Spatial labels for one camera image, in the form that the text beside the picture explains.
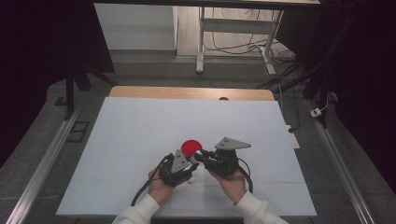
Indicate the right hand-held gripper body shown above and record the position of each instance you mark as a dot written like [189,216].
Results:
[225,161]

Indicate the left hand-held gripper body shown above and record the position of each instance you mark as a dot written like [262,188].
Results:
[176,169]

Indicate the round red ink pad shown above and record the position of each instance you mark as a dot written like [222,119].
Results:
[190,146]

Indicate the white paper sheet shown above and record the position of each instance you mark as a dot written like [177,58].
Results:
[186,199]

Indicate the person's left hand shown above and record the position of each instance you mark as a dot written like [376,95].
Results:
[160,189]

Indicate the person's right hand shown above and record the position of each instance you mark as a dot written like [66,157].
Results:
[233,186]

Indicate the large white table mat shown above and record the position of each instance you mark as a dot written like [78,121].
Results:
[140,130]

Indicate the dark table grommet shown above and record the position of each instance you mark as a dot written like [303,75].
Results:
[223,98]

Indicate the wooden table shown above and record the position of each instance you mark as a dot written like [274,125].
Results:
[186,92]

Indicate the small white power adapter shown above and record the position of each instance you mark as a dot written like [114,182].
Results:
[316,112]

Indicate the black stand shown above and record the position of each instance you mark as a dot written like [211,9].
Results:
[323,105]
[70,93]

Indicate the black floor outlet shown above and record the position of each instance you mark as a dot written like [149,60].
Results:
[60,101]

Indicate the black curtain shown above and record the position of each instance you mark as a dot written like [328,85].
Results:
[367,77]
[31,62]

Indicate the black rectangular floor frame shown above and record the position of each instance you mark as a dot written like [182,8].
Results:
[70,132]

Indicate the metal floor rail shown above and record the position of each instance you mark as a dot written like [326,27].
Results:
[342,168]
[40,174]

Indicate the white desk frame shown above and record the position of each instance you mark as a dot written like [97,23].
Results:
[236,26]

